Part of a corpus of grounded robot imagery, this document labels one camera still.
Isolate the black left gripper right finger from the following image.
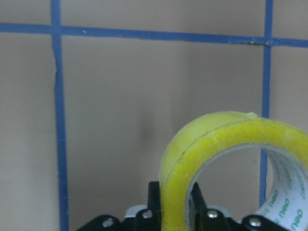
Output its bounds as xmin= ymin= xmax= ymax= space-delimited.
xmin=189 ymin=183 xmax=231 ymax=231

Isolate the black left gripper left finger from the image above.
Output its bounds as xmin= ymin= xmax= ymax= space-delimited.
xmin=134 ymin=181 xmax=161 ymax=231

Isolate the yellow tape roll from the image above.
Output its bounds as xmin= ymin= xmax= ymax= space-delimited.
xmin=159 ymin=112 xmax=308 ymax=231

